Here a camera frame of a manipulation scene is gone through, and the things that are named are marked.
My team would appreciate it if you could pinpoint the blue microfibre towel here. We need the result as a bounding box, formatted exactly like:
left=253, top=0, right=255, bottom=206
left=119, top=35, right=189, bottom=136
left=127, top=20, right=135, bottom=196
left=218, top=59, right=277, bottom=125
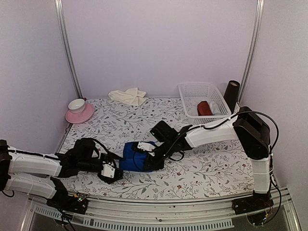
left=119, top=141, right=151, bottom=172

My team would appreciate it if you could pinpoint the cream cloth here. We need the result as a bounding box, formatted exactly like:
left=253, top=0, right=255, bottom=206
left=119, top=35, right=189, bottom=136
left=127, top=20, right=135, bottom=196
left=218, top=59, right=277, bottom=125
left=108, top=88, right=148, bottom=106

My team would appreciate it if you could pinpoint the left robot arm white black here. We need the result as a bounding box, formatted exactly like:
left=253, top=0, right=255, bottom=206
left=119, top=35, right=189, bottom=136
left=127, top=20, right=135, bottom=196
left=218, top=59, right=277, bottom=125
left=0, top=138, right=103, bottom=209

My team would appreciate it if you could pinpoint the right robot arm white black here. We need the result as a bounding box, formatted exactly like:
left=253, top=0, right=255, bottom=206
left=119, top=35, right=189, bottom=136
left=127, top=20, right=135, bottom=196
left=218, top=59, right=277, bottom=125
left=146, top=106, right=272, bottom=210

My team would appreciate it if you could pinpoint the pink saucer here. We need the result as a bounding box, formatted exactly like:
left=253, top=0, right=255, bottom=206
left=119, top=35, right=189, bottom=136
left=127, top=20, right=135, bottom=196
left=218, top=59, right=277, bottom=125
left=65, top=103, right=94, bottom=124

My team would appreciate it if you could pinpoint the red-brown rolled towel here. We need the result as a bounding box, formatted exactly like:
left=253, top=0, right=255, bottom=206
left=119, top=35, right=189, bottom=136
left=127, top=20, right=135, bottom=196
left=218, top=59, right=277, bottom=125
left=197, top=101, right=212, bottom=116

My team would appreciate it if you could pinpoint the white perforated plastic basket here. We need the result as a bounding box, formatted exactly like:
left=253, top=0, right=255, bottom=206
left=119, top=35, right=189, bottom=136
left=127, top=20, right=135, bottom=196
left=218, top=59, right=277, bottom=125
left=178, top=82, right=231, bottom=125

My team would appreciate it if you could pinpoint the white teacup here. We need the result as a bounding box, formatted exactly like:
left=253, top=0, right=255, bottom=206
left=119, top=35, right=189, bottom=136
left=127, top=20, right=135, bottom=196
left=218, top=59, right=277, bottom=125
left=68, top=98, right=86, bottom=114

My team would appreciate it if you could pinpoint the clear plastic item in basket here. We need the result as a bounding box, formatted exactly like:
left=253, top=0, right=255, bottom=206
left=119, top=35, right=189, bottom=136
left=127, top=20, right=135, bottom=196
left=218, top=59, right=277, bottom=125
left=209, top=101, right=222, bottom=116

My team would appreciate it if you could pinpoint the floral patterned table mat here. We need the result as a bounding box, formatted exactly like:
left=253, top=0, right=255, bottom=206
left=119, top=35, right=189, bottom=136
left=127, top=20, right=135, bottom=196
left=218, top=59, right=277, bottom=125
left=61, top=98, right=270, bottom=201

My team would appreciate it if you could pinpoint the dark brown cylinder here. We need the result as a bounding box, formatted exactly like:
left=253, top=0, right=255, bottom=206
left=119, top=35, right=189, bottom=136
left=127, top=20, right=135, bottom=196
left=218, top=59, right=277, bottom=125
left=223, top=80, right=240, bottom=114

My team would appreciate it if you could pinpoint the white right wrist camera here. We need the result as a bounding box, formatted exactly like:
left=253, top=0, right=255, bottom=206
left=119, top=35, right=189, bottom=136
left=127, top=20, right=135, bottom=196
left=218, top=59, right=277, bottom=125
left=135, top=142, right=156, bottom=156

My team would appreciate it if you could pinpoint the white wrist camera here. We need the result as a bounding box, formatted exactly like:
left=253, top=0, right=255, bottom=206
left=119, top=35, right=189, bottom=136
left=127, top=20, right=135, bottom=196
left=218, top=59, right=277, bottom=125
left=135, top=142, right=156, bottom=156
left=98, top=163, right=123, bottom=184

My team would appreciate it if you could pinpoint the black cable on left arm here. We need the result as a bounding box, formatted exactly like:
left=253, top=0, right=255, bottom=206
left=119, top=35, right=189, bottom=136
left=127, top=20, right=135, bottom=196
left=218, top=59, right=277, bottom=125
left=90, top=138, right=126, bottom=164

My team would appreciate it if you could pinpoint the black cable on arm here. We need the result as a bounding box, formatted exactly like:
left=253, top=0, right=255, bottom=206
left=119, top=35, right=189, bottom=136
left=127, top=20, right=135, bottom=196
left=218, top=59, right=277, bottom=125
left=90, top=138, right=126, bottom=164
left=132, top=110, right=282, bottom=212

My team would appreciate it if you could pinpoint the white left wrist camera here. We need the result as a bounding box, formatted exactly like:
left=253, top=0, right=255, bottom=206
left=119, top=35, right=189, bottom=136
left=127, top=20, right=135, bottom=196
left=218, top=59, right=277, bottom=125
left=98, top=163, right=123, bottom=184

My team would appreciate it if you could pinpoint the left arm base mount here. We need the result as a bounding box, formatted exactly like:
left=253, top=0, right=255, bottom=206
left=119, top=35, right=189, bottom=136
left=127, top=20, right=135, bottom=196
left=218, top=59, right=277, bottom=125
left=46, top=192, right=89, bottom=215

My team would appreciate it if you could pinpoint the aluminium front rail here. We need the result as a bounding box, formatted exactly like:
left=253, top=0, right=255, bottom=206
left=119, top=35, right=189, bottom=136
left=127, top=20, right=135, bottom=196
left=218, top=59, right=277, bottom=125
left=21, top=188, right=303, bottom=231

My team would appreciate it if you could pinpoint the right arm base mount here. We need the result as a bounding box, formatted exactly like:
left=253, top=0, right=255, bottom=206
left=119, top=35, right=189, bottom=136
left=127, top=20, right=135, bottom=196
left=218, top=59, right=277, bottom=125
left=231, top=196, right=274, bottom=215

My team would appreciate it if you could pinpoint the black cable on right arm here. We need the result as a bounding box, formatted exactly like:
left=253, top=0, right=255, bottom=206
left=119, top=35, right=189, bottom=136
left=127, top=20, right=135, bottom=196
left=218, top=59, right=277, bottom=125
left=132, top=110, right=282, bottom=212

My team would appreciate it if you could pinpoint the left aluminium frame post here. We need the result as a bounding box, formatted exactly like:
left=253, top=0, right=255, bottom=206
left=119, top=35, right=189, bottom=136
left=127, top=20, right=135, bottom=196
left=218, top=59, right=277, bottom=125
left=54, top=0, right=83, bottom=98

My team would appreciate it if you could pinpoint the aluminium frame post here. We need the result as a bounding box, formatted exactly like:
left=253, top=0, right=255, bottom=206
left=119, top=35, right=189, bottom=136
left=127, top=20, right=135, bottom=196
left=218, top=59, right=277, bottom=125
left=54, top=0, right=83, bottom=98
left=237, top=0, right=265, bottom=104

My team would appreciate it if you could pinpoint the right aluminium frame post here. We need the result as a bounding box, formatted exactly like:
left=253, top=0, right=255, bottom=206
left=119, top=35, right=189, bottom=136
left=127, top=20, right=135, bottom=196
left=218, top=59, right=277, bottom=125
left=237, top=0, right=265, bottom=104

